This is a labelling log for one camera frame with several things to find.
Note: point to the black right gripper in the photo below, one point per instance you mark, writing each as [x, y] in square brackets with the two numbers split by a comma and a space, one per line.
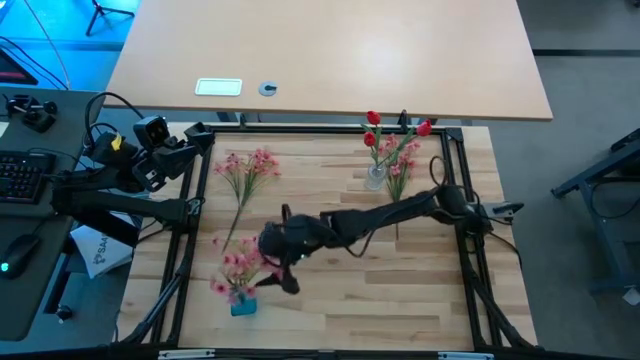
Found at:
[285, 242]

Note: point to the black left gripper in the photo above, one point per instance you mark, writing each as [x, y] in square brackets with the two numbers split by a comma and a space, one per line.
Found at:
[172, 160]

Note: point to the pink artificial flower bunch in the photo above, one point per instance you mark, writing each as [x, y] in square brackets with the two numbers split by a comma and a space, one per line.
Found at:
[397, 187]
[239, 265]
[247, 162]

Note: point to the red artificial tulip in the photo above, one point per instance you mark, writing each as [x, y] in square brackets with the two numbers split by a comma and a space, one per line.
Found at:
[373, 117]
[424, 128]
[369, 139]

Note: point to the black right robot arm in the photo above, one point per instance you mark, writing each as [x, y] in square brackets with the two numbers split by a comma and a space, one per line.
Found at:
[380, 217]

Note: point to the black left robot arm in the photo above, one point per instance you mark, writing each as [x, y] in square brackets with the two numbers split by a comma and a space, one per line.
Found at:
[115, 207]

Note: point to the teal square vase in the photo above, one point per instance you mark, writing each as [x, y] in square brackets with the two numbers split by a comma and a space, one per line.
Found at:
[244, 307]

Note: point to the clear glass vase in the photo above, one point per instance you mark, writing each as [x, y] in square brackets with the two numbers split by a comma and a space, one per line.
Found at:
[375, 179]

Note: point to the yellow tape tag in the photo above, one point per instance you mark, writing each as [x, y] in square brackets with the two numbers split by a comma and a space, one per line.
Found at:
[116, 142]

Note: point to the white rectangular desk plate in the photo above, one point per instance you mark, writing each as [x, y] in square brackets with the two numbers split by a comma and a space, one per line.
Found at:
[218, 87]

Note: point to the white box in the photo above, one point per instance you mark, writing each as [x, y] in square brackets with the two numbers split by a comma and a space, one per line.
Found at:
[97, 250]

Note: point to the dark grey desk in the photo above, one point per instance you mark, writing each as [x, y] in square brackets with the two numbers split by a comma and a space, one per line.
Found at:
[50, 130]

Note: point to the black backlit keyboard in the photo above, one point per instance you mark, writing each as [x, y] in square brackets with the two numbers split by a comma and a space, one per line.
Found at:
[20, 175]

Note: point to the black tripod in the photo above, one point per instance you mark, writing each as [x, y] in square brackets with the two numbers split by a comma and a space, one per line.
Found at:
[107, 10]

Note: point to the black computer mouse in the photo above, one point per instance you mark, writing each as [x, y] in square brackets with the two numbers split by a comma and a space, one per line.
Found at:
[17, 252]

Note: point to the dark device with red edge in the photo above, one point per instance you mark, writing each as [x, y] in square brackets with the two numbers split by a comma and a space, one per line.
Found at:
[12, 70]

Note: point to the large beige wooden desk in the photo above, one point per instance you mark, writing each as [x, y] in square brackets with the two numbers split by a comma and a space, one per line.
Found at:
[325, 50]

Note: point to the black round knob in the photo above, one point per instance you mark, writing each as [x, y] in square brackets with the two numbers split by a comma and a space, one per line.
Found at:
[64, 312]

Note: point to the small black clamp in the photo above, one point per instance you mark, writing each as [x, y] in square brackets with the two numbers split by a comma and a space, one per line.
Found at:
[402, 117]

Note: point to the dark metal stand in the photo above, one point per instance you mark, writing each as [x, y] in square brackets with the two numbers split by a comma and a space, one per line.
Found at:
[595, 175]

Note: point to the white paper scrap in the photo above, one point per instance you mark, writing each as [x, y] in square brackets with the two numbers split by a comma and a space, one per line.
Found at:
[632, 296]

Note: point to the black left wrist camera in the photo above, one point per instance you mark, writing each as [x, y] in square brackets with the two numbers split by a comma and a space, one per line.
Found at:
[151, 131]

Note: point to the white frame bracket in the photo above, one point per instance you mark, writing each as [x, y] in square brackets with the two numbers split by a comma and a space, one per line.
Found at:
[465, 356]
[186, 354]

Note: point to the black metal frame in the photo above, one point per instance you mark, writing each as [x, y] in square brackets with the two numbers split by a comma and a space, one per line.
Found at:
[300, 129]

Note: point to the black clamp mount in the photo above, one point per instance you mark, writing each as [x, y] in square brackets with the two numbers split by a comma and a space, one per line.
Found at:
[30, 112]

